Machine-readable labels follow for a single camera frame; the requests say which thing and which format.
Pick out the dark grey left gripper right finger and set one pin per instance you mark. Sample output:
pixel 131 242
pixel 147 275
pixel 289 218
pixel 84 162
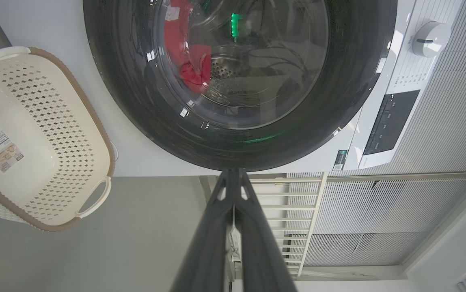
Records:
pixel 261 255

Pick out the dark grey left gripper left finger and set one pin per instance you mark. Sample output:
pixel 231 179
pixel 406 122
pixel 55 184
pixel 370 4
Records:
pixel 204 251

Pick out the dark round washer door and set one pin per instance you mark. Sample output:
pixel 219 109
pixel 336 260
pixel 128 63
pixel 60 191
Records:
pixel 135 93

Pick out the red cloth garment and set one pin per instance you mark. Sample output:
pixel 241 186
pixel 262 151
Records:
pixel 176 40

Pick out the white washing machine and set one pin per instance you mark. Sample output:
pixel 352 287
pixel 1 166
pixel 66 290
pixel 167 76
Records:
pixel 135 158

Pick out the steel washer drum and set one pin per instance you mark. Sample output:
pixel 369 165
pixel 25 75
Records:
pixel 233 77

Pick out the black washing machine display panel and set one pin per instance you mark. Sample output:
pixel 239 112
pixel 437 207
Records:
pixel 391 121

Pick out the cream laundry basket brown rim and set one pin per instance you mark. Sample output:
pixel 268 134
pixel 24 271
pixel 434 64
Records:
pixel 34 121

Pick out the white washing machine dial knob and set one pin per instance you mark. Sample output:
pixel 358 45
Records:
pixel 434 38

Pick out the white metal railing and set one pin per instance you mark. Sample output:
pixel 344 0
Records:
pixel 318 194

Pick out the black QR code sticker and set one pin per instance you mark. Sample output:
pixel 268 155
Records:
pixel 340 160

